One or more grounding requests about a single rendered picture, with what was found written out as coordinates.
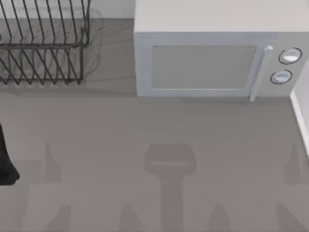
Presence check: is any microwave door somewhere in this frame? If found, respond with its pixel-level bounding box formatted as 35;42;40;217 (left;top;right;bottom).
135;32;271;98

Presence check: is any pale microwave oven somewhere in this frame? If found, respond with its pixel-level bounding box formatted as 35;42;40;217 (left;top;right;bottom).
133;0;309;102

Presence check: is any small microwave knob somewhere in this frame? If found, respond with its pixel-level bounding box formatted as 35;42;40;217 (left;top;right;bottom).
270;69;293;85

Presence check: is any large microwave knob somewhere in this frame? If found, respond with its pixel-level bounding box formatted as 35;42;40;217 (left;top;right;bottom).
278;47;303;65

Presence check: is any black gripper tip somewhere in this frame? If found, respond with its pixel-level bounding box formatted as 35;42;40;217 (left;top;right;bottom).
0;123;20;187

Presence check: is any microwave door handle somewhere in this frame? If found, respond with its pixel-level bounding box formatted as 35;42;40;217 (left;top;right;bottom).
249;45;274;102

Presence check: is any dark wire dish rack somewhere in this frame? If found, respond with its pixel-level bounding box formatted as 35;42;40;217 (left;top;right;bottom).
0;0;92;86

